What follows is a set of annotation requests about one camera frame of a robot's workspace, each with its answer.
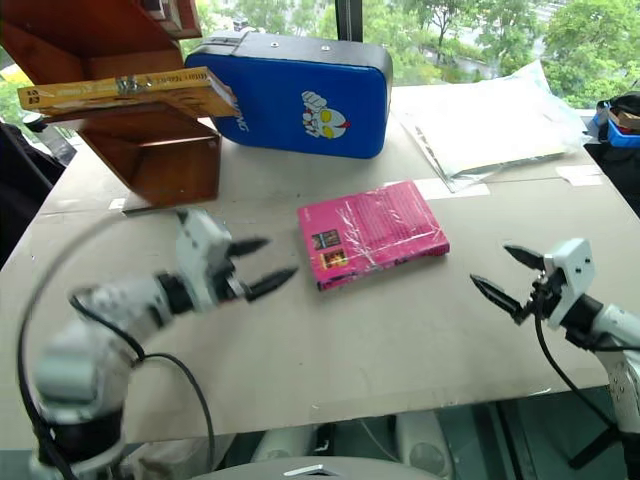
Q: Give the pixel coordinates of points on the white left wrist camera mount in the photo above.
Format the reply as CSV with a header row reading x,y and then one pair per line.
x,y
202,250

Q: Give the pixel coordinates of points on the white tape strip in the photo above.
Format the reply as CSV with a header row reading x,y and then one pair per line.
x,y
460,190

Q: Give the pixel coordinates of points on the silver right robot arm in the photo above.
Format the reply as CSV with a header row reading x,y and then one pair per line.
x,y
612,345

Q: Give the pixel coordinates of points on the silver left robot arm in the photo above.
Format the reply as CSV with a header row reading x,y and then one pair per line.
x,y
95,345

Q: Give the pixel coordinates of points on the blue black padded case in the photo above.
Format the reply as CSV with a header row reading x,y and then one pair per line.
x,y
295,92

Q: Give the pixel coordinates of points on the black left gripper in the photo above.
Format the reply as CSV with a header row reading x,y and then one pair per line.
x,y
235,286

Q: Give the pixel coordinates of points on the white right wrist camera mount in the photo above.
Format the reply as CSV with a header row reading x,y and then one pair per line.
x,y
570,282

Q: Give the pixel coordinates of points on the pink wrapped book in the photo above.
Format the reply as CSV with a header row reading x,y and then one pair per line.
x,y
372,234

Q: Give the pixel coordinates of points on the white rounded robot base parts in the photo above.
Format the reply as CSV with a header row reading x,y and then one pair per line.
x,y
350,445

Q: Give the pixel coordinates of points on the blue bin with items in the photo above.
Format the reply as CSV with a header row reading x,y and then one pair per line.
x,y
620,122

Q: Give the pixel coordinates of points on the wooden bookshelf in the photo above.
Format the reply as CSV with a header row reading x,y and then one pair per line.
x,y
120,115

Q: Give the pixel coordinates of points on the yellow book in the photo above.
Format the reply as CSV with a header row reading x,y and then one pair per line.
x,y
125,95

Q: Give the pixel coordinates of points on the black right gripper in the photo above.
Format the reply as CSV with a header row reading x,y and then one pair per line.
x,y
542,295

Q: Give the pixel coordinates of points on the clear plastic bag with sheets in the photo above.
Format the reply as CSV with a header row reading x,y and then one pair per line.
x,y
492,130

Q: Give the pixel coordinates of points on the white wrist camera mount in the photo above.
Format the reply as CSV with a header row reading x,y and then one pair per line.
x,y
570,282
202,250

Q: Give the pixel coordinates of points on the black window frame post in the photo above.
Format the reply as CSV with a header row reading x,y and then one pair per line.
x,y
349,20

